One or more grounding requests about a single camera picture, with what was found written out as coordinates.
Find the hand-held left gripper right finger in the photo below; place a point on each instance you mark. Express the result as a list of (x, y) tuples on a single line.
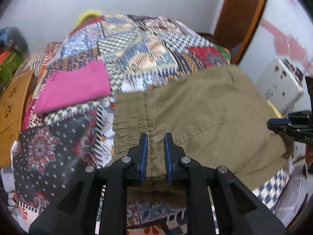
[(167, 156)]

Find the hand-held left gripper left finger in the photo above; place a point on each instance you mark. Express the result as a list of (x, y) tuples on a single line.
[(143, 151)]

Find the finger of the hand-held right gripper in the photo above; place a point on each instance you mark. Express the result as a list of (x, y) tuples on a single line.
[(278, 128), (278, 120)]

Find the khaki pants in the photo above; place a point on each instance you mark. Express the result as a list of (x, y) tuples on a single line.
[(207, 117)]

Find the white suitcase with stickers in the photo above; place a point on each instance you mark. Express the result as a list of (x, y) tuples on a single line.
[(278, 85)]

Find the green fleece blanket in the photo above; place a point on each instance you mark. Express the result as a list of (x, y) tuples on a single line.
[(223, 52)]

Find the pink folded cloth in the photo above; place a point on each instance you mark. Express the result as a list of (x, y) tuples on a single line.
[(73, 85)]

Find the patchwork printed blanket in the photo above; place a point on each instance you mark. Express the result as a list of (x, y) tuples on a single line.
[(137, 46)]

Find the white fridge with pink hearts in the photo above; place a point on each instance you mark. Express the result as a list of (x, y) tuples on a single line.
[(281, 12)]

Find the brown wooden door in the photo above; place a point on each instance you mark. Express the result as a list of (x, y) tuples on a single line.
[(240, 12)]

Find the wooden carved headboard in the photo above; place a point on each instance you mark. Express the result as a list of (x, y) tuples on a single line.
[(9, 112)]

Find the yellow pillow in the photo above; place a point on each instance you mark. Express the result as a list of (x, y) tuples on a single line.
[(89, 14)]

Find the green cloth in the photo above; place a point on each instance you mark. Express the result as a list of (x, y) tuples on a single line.
[(8, 71)]

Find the blue bundle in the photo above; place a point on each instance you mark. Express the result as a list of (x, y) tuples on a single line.
[(12, 39)]

